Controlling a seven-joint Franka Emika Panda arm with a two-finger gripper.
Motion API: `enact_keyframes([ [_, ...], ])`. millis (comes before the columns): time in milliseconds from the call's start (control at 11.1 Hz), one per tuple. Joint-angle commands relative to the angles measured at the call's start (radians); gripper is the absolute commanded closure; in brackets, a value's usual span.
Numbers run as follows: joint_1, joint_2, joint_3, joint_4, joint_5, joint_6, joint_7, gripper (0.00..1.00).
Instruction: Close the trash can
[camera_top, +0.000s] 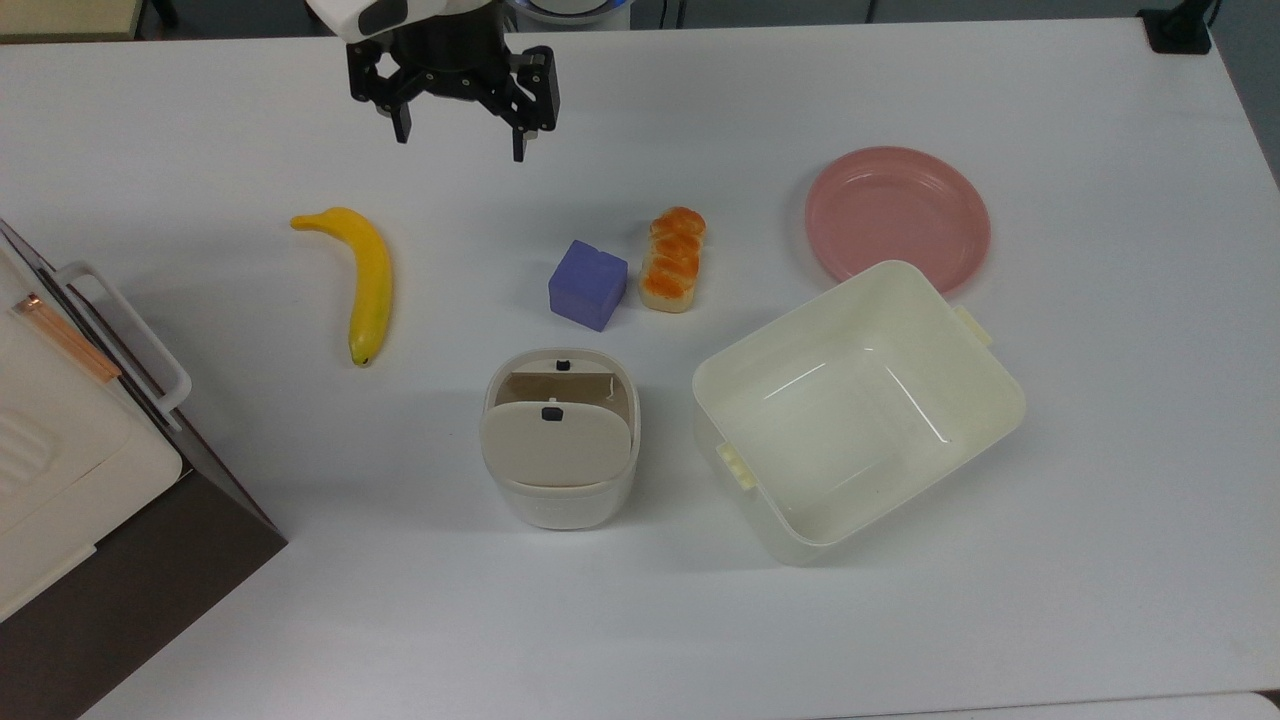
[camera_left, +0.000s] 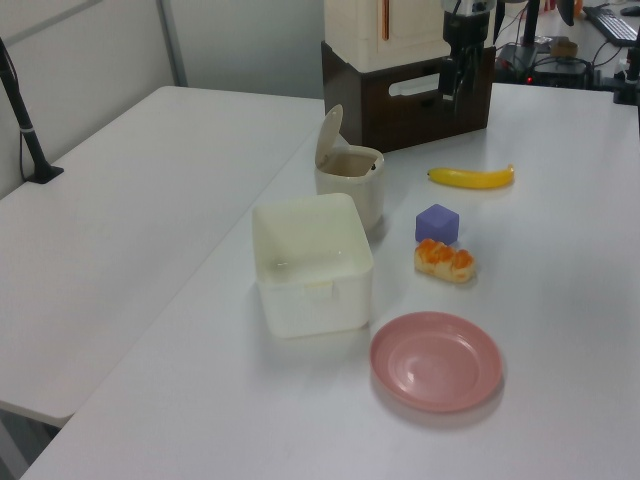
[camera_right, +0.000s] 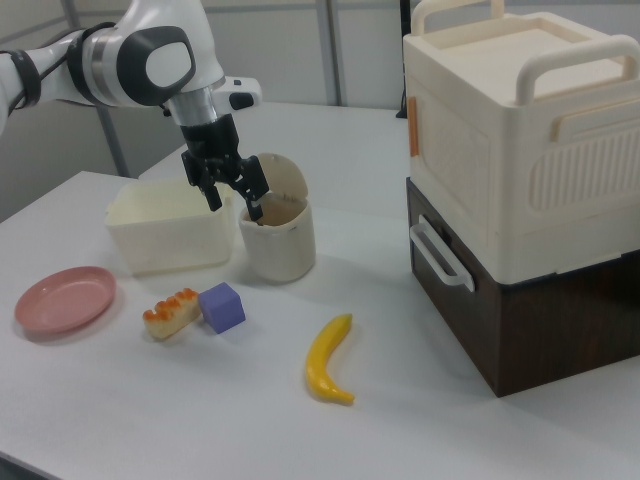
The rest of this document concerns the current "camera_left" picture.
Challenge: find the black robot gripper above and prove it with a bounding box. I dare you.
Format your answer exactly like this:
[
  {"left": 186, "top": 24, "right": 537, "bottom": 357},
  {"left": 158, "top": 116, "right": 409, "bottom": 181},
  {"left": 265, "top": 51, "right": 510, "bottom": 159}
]
[{"left": 439, "top": 9, "right": 490, "bottom": 100}]

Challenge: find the cream trash can flip lid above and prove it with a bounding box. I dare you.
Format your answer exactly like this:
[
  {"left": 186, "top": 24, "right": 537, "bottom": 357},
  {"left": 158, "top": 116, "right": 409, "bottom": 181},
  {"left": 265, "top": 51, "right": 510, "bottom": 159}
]
[{"left": 315, "top": 103, "right": 345, "bottom": 170}]

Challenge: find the cream plastic trash can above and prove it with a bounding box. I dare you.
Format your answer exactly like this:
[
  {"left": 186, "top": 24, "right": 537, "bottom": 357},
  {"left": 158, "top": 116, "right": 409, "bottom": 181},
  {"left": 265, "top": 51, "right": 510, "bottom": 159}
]
[{"left": 314, "top": 145, "right": 387, "bottom": 231}]

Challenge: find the dark brown wooden crate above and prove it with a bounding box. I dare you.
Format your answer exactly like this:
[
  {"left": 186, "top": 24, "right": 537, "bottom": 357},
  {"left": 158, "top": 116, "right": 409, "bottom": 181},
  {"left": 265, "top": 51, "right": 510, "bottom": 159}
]
[{"left": 320, "top": 39, "right": 495, "bottom": 153}]

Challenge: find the cream toy cabinet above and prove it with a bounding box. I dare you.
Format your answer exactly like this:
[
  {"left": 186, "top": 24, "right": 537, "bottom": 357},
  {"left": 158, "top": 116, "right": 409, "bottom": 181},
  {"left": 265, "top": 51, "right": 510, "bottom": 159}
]
[{"left": 323, "top": 0, "right": 451, "bottom": 71}]

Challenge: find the black monitor stand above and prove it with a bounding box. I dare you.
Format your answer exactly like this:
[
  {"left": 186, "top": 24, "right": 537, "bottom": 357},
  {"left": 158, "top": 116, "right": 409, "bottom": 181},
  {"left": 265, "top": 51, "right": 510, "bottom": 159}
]
[{"left": 497, "top": 0, "right": 543, "bottom": 65}]

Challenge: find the black electronics box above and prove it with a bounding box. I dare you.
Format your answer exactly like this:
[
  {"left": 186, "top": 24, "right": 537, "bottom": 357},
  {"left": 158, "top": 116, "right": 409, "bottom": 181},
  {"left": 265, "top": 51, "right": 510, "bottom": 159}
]
[{"left": 530, "top": 58, "right": 590, "bottom": 88}]

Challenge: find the yellow toy banana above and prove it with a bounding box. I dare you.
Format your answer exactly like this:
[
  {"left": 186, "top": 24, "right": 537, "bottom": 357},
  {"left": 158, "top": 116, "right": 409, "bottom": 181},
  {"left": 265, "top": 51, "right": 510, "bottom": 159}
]
[{"left": 426, "top": 163, "right": 516, "bottom": 190}]

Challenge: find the purple cube block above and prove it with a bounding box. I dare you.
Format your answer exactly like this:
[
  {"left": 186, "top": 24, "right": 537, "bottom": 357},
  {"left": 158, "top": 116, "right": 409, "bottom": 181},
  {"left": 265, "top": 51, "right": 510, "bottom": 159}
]
[{"left": 415, "top": 202, "right": 460, "bottom": 246}]

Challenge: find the black computer keyboard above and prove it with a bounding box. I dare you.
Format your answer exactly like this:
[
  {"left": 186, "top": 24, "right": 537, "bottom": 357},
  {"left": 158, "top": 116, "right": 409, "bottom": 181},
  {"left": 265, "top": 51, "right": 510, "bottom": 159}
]
[{"left": 582, "top": 4, "right": 640, "bottom": 48}]

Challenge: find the black table clamp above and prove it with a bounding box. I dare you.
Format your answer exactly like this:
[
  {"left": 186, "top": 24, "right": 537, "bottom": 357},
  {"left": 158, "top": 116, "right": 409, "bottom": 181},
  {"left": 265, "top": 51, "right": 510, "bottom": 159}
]
[{"left": 612, "top": 29, "right": 640, "bottom": 105}]

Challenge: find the toy bread with orange glaze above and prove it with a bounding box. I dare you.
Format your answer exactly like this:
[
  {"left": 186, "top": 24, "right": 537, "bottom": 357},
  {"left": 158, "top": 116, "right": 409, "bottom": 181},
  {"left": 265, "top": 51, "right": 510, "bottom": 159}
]
[{"left": 413, "top": 237, "right": 477, "bottom": 284}]

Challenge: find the white square plastic container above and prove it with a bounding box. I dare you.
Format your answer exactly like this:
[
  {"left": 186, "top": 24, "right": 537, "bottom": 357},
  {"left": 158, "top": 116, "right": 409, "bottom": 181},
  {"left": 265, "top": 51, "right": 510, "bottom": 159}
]
[{"left": 251, "top": 192, "right": 375, "bottom": 341}]

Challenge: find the pink plastic plate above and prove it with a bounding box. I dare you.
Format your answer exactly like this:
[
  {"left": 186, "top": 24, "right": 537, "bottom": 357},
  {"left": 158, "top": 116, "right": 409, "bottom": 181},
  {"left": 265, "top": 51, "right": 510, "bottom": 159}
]
[{"left": 369, "top": 310, "right": 503, "bottom": 414}]

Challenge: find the grey partition post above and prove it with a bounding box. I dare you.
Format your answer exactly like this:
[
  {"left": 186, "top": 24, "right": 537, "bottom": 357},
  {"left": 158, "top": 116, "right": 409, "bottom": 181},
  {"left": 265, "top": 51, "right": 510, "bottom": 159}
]
[{"left": 155, "top": 0, "right": 189, "bottom": 89}]

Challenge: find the black camera stand pole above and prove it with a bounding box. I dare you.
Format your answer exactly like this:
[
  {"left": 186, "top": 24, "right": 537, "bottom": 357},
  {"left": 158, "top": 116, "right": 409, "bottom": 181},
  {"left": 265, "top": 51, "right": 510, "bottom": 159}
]
[{"left": 0, "top": 37, "right": 65, "bottom": 185}]

